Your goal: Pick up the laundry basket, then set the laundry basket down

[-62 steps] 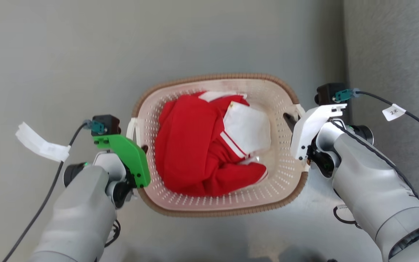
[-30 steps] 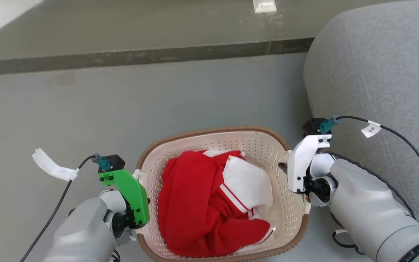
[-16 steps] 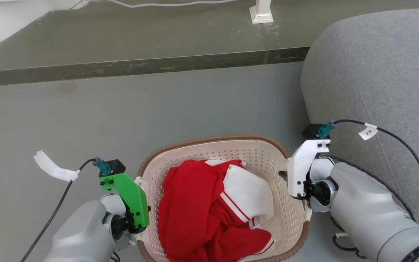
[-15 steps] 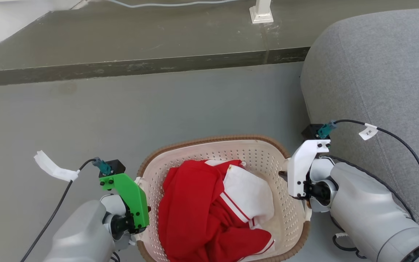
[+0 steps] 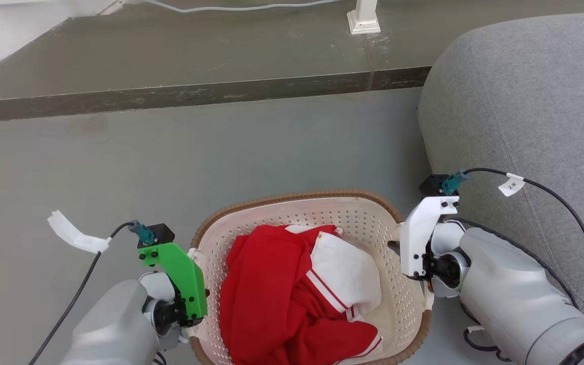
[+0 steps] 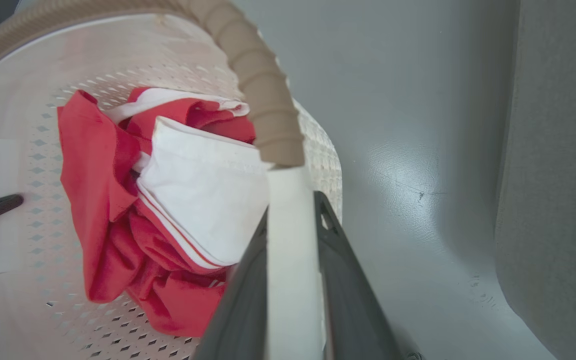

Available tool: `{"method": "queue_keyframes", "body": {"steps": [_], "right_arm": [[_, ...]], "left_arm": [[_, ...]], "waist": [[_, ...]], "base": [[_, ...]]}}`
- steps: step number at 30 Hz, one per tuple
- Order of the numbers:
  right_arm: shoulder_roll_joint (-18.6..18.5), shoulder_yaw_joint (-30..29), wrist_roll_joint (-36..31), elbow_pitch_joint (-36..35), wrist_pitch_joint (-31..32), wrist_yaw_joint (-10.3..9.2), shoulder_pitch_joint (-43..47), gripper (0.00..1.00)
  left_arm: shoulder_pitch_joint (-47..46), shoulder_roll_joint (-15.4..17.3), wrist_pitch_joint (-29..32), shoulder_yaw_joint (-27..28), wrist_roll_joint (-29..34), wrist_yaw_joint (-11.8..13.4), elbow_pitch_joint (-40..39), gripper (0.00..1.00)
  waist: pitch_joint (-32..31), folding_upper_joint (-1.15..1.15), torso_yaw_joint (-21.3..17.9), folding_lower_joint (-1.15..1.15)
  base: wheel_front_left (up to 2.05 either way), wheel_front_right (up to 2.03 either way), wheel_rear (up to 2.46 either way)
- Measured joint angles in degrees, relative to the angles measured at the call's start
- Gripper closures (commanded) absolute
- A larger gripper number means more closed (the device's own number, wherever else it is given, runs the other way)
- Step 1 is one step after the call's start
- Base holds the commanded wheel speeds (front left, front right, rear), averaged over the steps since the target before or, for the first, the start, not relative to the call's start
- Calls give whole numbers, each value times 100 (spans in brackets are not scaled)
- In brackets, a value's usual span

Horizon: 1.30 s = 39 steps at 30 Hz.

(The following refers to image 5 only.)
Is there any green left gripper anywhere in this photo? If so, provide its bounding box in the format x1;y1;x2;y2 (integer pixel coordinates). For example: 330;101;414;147
139;242;209;328

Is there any crumpled white cable tag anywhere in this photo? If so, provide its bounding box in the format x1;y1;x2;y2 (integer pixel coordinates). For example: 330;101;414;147
47;210;112;254

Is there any red and white garment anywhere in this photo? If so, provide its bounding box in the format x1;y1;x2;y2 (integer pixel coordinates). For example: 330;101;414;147
220;225;383;365

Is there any small marked white cable tag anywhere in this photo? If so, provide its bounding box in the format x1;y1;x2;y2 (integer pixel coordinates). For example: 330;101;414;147
498;173;525;197

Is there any black camera cable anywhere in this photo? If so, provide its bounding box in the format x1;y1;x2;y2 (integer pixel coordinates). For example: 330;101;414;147
440;167;584;327
27;220;157;365

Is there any light grey floor cable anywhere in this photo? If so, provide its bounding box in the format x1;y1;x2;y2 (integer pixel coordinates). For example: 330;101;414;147
142;0;343;13

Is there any grey fabric sofa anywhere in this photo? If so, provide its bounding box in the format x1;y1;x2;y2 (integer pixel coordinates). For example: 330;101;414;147
418;11;584;330

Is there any white wooden railing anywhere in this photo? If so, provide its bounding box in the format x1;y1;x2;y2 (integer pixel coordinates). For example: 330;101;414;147
347;0;381;35

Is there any cream perforated laundry basket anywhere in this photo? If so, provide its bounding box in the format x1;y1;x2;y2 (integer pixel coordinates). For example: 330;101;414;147
189;190;434;365

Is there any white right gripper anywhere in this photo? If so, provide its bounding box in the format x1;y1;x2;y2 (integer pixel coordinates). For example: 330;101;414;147
400;196;463;285

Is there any black left camera cable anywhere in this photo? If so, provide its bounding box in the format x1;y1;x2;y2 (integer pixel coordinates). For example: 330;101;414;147
27;220;157;365

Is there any black right camera cable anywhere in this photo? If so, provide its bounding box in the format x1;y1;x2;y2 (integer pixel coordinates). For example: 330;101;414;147
440;167;584;327

